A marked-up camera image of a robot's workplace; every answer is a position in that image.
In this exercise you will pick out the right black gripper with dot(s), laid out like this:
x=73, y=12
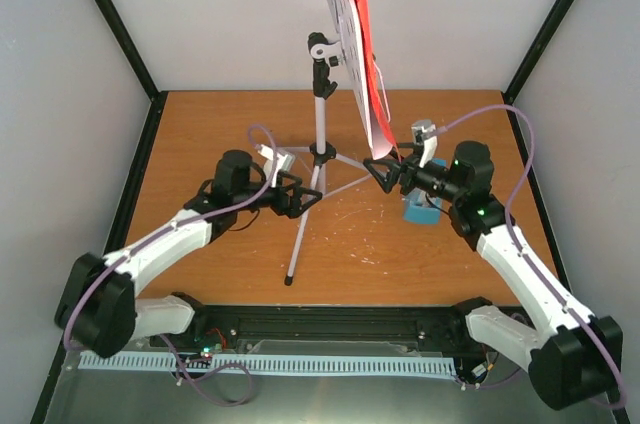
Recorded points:
x=408, y=167

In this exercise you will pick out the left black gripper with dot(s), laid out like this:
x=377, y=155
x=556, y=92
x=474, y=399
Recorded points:
x=293, y=209

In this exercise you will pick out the blue metronome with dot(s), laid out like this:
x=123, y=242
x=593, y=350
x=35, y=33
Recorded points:
x=421, y=209

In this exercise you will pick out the white perforated music stand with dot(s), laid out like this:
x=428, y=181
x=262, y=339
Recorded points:
x=346, y=49

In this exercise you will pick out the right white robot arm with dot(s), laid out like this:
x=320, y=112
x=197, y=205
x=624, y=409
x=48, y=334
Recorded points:
x=569, y=354

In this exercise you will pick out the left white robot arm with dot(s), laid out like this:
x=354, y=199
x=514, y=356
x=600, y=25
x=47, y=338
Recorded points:
x=101, y=308

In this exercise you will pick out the red cloth on stand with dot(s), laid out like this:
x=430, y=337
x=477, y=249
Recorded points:
x=370, y=54

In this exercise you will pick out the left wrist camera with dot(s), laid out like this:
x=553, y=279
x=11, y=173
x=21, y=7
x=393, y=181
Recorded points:
x=276, y=161

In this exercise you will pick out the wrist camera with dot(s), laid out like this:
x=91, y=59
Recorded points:
x=424, y=140
x=276, y=161

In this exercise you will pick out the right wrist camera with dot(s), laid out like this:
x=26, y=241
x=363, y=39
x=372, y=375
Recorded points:
x=424, y=140

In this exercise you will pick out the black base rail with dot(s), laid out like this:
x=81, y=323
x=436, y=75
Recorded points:
x=427, y=329

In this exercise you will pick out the light blue slotted cable duct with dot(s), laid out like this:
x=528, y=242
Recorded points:
x=279, y=365

